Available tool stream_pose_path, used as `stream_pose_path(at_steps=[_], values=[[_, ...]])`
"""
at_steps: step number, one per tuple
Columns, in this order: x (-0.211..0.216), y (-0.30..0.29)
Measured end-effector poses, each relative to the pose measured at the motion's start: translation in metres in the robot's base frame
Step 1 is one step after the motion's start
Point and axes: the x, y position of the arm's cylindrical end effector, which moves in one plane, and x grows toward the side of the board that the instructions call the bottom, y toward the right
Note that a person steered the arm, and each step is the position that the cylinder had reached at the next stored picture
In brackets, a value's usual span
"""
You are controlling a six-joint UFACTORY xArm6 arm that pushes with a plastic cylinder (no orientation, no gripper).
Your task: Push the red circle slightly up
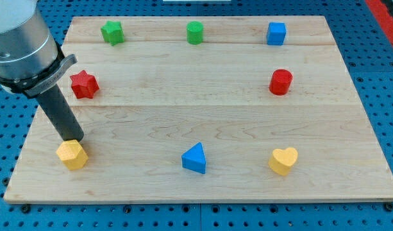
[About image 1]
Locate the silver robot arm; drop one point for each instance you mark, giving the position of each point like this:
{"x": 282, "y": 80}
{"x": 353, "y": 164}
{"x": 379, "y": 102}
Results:
{"x": 31, "y": 62}

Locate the wooden board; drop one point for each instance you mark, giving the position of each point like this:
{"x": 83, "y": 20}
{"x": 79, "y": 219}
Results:
{"x": 159, "y": 96}

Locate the blue triangle block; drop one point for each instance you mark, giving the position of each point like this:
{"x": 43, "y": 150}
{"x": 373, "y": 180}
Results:
{"x": 194, "y": 159}

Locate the green cylinder block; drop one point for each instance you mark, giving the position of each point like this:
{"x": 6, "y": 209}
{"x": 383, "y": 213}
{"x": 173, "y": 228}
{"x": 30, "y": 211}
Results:
{"x": 195, "y": 32}

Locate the red cylinder block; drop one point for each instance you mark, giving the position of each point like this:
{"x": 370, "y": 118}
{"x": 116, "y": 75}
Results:
{"x": 280, "y": 82}

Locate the yellow heart block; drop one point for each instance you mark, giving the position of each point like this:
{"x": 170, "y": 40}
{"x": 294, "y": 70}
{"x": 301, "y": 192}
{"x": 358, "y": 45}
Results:
{"x": 281, "y": 161}

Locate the blue cube block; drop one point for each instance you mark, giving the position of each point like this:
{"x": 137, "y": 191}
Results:
{"x": 276, "y": 33}

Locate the red star block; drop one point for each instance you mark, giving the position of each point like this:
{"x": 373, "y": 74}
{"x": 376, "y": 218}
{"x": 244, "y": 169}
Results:
{"x": 84, "y": 85}

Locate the green star block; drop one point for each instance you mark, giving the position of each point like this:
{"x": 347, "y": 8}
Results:
{"x": 112, "y": 32}

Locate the yellow pentagon block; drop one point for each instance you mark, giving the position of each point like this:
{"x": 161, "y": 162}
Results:
{"x": 72, "y": 154}

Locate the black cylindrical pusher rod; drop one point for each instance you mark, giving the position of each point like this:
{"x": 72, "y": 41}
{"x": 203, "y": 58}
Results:
{"x": 60, "y": 114}

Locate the red tape strip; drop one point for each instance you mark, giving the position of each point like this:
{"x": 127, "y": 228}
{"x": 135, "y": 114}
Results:
{"x": 383, "y": 13}

